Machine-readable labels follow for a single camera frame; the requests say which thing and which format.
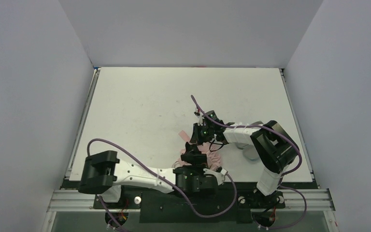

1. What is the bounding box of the pink folding umbrella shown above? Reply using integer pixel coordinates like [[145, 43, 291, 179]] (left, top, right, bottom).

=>
[[172, 130, 222, 171]]

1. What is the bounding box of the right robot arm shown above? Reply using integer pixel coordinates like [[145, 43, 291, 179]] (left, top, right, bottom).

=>
[[190, 109, 301, 208]]

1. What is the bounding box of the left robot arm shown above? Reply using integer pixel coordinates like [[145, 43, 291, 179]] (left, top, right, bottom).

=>
[[78, 142, 228, 203]]

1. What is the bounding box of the grey umbrella sleeve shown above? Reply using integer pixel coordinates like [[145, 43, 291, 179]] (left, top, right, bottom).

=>
[[234, 128, 260, 161]]

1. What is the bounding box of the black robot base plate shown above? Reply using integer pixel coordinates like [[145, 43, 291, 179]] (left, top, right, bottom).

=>
[[60, 181, 319, 225]]

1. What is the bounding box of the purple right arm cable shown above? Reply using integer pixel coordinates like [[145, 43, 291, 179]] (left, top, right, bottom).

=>
[[190, 94, 308, 230]]

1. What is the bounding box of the aluminium table frame rail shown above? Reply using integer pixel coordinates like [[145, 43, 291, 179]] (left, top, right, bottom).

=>
[[41, 67, 101, 232]]

